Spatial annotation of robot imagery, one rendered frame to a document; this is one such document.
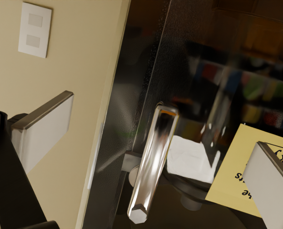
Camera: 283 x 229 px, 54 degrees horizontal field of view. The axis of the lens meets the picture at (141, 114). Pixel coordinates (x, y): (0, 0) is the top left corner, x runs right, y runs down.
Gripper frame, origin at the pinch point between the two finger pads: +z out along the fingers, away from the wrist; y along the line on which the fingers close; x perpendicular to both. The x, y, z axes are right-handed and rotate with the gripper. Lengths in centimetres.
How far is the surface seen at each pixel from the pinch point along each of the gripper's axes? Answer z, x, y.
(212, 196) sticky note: 4.4, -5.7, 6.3
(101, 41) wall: 49, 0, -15
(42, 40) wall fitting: 48, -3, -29
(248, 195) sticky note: 4.5, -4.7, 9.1
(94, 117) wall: 49, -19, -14
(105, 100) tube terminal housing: 5.7, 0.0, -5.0
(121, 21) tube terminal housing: 5.7, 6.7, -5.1
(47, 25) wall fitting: 48, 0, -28
